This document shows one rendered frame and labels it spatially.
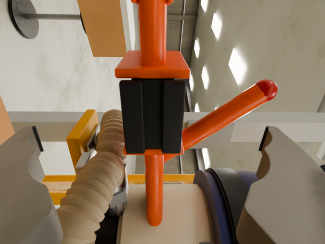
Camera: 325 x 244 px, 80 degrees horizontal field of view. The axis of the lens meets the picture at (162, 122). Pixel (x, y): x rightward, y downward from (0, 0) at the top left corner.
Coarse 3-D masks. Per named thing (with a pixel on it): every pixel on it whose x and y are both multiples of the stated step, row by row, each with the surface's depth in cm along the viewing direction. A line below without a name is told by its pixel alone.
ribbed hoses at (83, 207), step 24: (120, 120) 28; (96, 144) 33; (120, 144) 25; (96, 168) 19; (120, 168) 22; (72, 192) 17; (96, 192) 17; (72, 216) 15; (96, 216) 16; (72, 240) 14
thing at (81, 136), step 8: (88, 112) 35; (96, 112) 36; (80, 120) 33; (88, 120) 33; (96, 120) 36; (80, 128) 30; (88, 128) 32; (96, 128) 35; (72, 136) 29; (80, 136) 29; (88, 136) 32; (72, 144) 29; (80, 144) 29; (88, 144) 31; (72, 152) 29; (80, 152) 29; (96, 152) 35; (72, 160) 30
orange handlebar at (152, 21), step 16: (144, 0) 14; (160, 0) 14; (144, 16) 14; (160, 16) 14; (144, 32) 15; (160, 32) 15; (144, 48) 15; (160, 48) 15; (144, 64) 16; (160, 64) 16; (160, 160) 21; (160, 176) 22; (160, 192) 23; (160, 208) 25
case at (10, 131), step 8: (0, 96) 40; (0, 104) 40; (0, 112) 40; (0, 120) 40; (8, 120) 42; (0, 128) 40; (8, 128) 42; (0, 136) 40; (8, 136) 42; (0, 144) 40
